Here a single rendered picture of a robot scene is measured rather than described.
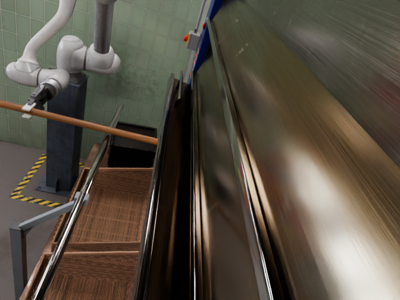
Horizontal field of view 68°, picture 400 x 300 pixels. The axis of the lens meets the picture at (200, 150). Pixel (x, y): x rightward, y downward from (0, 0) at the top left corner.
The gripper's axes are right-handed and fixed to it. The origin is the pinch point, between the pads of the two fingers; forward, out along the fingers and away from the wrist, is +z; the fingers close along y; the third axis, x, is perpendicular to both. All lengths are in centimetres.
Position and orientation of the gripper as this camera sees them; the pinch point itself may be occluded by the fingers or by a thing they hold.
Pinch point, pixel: (28, 110)
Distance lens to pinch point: 151.0
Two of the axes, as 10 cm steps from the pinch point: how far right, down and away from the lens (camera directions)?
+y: -2.9, 7.8, 5.5
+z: 0.1, 5.7, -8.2
